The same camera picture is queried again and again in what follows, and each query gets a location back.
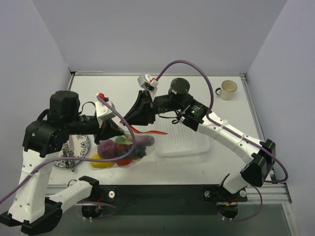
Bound clear zip top bag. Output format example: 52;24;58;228
87;121;168;170

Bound fake purple onion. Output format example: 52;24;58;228
97;140;118;159

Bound fake red pepper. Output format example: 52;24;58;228
116;158;133;166

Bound fake watermelon slice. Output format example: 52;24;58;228
114;136;132;152

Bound fake purple eggplant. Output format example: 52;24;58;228
135;135;155;147

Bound fake dark grapes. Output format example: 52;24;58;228
131;146;147;159

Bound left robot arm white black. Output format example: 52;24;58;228
0;90;123;236

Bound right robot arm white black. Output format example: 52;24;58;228
124;74;275;201

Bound white plastic basket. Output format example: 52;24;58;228
155;118;211;158

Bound cream enamel mug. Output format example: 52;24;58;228
215;80;238;100

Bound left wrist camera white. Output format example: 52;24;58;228
95;100;116;121

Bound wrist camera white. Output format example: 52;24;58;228
137;74;158;91
95;100;116;121

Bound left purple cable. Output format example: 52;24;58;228
0;92;137;206

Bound purple cable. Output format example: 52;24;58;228
0;92;137;206
150;59;289;182

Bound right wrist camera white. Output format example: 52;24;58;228
137;74;158;91

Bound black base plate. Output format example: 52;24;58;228
70;184;248;216

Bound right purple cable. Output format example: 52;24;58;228
150;59;289;182

